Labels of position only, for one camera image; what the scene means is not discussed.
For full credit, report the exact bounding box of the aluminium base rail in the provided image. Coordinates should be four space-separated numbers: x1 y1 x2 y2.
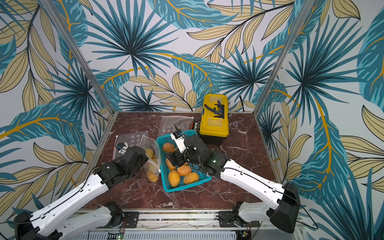
75 209 310 240

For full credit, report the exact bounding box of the clear dotted bag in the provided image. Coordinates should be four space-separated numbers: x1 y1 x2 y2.
158 116 195 137
113 131 149 159

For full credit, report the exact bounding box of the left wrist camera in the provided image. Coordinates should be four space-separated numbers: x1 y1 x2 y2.
116 143 129 155

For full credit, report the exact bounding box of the teal plastic basket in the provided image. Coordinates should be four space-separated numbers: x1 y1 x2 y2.
156 134 212 193

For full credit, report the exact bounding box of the clear dotted bag rear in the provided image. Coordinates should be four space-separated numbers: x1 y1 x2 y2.
158 116 195 137

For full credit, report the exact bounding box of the yellow potato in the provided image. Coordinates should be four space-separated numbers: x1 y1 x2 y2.
146 149 155 159

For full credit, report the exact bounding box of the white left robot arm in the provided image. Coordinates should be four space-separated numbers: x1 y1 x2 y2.
14 146 149 240

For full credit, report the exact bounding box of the clear dotted bag left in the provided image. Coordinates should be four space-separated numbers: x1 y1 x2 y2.
113 131 149 159

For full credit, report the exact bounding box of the clear zipper bag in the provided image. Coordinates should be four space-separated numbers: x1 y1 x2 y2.
140 136 161 178

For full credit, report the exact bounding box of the yellow black toolbox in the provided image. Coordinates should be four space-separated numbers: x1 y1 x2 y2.
199 94 229 146

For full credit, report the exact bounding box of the greenish potato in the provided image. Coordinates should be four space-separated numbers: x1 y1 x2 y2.
146 170 160 183

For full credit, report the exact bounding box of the aluminium corner post left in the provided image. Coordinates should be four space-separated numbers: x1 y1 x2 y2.
41 0 115 115

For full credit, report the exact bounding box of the aluminium corner post right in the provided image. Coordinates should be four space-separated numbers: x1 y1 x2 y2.
254 0 315 117

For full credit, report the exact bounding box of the aluminium corner post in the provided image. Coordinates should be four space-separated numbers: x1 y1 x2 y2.
41 0 115 115
254 0 315 117

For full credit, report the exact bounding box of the potato orange middle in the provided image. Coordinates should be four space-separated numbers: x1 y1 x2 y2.
177 165 192 177

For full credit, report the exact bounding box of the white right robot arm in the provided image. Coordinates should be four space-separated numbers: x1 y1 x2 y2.
166 132 301 234

